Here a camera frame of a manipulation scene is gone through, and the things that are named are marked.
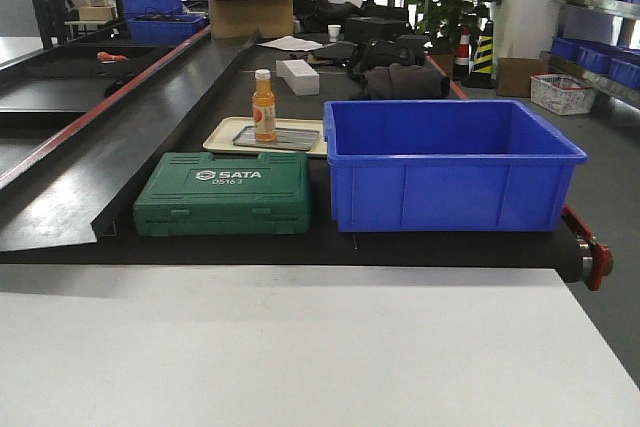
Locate beige plastic tray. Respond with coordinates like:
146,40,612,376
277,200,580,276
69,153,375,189
203,117,327,157

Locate large blue plastic bin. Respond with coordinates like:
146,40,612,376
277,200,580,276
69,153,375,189
323,100,587,232

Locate orange juice bottle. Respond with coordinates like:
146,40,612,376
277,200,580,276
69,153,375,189
252,69,277,142

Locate white rectangular box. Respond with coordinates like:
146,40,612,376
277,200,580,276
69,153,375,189
275,59,320,96

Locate green SATA tool case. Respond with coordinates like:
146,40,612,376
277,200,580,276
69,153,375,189
133,152,311,237

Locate black bag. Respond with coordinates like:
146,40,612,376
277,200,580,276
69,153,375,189
346,40,451,100

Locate white paper cup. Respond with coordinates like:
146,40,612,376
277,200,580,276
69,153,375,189
327,24,341,42

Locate striped traffic cone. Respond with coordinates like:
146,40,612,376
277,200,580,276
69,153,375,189
462,20,494,89

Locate large cardboard box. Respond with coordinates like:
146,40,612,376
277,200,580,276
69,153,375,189
209,0,294,39

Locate blue bin far left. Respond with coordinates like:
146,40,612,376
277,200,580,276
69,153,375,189
122,0,207,46

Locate black metal ramp sheet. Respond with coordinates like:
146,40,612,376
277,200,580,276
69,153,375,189
1,29,261,252

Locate orange-handled tool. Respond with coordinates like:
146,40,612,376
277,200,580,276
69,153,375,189
96,51,128,63

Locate white wire basket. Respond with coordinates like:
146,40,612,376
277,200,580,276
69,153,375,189
530,74,596,116

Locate red conveyor end bracket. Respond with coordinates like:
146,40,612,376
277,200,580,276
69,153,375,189
561,204,614,291

